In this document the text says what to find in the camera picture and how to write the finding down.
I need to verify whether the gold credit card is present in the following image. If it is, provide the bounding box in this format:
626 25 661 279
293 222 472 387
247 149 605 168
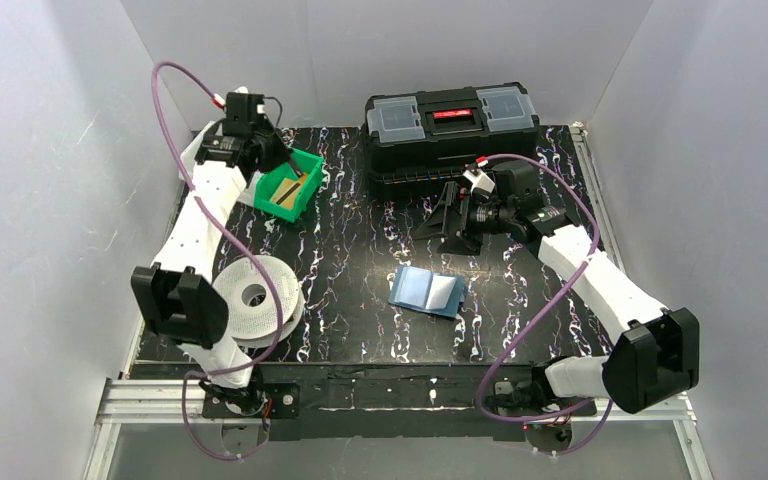
270 175 307 209

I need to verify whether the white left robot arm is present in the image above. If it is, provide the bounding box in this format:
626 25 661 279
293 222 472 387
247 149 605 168
131 121 304 392

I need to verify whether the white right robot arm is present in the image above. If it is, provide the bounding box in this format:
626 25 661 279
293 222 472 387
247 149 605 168
414 154 700 423

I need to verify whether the green plastic bin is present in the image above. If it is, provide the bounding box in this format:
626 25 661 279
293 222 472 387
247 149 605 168
254 149 324 223

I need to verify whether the white bin middle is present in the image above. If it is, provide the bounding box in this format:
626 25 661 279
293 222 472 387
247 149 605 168
237 178 259 207

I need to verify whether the black toolbox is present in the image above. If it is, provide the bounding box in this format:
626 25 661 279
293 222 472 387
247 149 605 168
361 82 541 201

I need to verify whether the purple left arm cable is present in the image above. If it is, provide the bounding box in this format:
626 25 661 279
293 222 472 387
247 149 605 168
150 61 287 462

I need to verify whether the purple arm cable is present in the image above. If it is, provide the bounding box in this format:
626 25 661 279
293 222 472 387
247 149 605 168
150 61 287 462
475 153 614 458

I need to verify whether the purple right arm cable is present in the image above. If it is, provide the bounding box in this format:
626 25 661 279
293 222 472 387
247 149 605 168
475 153 614 458

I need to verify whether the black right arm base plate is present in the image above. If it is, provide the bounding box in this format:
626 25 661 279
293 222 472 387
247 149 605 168
483 378 597 424

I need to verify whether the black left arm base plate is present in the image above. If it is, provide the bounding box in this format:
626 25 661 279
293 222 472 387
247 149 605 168
198 380 300 419

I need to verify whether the aluminium rail frame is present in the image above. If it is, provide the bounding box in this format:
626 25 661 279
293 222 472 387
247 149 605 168
85 127 709 479

